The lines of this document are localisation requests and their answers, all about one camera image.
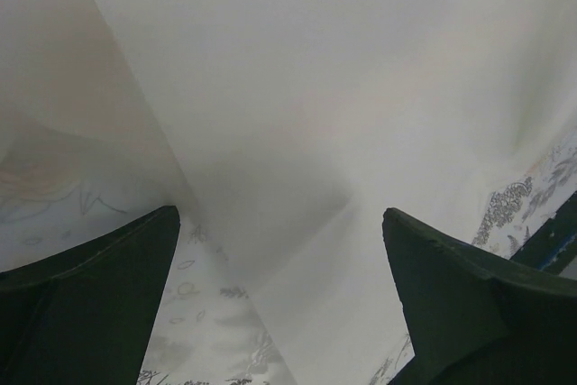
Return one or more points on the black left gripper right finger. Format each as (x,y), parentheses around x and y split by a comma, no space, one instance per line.
(474,317)

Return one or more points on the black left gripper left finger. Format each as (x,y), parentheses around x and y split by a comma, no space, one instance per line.
(85,316)

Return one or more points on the white wrapping paper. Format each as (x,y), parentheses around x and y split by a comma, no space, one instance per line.
(281,130)

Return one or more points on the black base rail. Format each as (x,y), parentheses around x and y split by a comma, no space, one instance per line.
(552,248)

